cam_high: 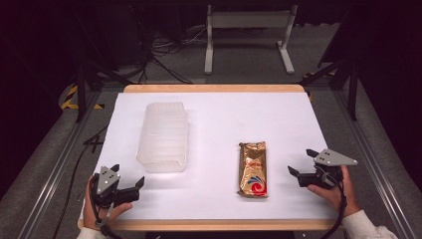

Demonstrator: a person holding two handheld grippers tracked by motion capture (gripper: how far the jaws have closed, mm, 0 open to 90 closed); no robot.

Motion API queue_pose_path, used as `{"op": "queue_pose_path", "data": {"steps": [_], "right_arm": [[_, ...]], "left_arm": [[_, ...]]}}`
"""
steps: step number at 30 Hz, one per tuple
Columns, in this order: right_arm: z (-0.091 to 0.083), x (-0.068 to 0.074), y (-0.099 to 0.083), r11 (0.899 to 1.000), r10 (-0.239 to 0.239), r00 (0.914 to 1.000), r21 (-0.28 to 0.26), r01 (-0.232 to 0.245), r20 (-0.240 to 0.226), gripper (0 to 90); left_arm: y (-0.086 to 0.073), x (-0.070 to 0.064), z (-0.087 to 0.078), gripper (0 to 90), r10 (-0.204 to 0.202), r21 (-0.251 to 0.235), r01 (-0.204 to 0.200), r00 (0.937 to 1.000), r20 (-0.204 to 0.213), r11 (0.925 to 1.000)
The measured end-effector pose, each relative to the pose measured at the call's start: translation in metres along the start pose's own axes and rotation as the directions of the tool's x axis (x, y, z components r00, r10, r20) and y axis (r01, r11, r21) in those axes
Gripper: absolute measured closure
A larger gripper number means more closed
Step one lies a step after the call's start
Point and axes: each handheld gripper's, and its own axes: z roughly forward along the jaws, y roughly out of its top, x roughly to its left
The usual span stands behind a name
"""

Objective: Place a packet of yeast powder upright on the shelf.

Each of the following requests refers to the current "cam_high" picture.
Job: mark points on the white table sheet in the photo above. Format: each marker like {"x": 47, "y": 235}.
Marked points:
{"x": 215, "y": 126}

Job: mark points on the aluminium floor rail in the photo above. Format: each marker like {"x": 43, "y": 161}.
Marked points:
{"x": 375, "y": 159}
{"x": 59, "y": 159}

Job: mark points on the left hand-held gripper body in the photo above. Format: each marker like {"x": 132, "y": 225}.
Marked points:
{"x": 107, "y": 181}

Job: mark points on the yellow black hazard tape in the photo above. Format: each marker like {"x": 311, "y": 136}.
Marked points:
{"x": 70, "y": 94}

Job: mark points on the white metal stand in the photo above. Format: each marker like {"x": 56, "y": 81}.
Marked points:
{"x": 249, "y": 20}

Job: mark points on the person's right hand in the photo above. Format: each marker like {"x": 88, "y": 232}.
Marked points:
{"x": 335, "y": 195}

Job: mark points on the translucent plastic container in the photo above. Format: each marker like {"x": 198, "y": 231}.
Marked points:
{"x": 163, "y": 137}

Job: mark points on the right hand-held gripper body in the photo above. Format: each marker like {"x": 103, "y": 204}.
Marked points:
{"x": 326, "y": 169}

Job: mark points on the gold snack packet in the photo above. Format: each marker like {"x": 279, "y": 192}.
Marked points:
{"x": 253, "y": 169}

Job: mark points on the black tripod stand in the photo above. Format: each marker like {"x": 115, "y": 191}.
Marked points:
{"x": 352, "y": 83}
{"x": 81, "y": 76}

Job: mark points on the person's left hand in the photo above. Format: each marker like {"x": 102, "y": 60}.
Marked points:
{"x": 91, "y": 212}

